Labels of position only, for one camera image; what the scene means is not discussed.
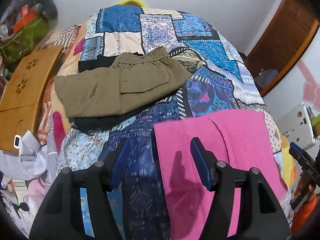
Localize green laundry basket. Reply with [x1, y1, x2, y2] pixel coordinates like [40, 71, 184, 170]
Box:
[1, 16, 49, 65]

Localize blue patchwork quilt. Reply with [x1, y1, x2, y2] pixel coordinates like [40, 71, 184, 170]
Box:
[57, 5, 283, 239]

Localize wooden wardrobe with sliding doors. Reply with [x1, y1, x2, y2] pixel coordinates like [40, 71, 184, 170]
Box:
[246, 19, 320, 145]

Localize orange box in basket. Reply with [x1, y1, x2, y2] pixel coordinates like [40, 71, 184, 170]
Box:
[13, 12, 36, 33]

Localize white small fridge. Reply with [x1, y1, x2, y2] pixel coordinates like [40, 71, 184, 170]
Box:
[276, 102, 316, 150]

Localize wooden lap desk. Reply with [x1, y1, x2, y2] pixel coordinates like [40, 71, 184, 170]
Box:
[0, 45, 63, 153]

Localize black garment under olive pants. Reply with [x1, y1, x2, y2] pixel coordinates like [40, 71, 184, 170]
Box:
[69, 55, 147, 132]

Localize olive green pants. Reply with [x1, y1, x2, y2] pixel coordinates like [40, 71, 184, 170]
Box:
[54, 47, 191, 118]

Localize brown wooden door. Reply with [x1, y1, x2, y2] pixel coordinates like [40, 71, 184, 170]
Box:
[246, 0, 320, 81]

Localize green thermos bottle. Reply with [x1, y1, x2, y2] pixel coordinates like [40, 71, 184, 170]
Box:
[311, 114, 320, 127]

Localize yellow hoop behind bed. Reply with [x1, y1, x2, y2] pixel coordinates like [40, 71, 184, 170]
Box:
[118, 0, 147, 7]

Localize pink pants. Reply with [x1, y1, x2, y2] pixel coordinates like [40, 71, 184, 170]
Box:
[154, 109, 291, 239]

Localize grey pillow on basket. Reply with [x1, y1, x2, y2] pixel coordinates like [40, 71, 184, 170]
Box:
[25, 0, 58, 20]

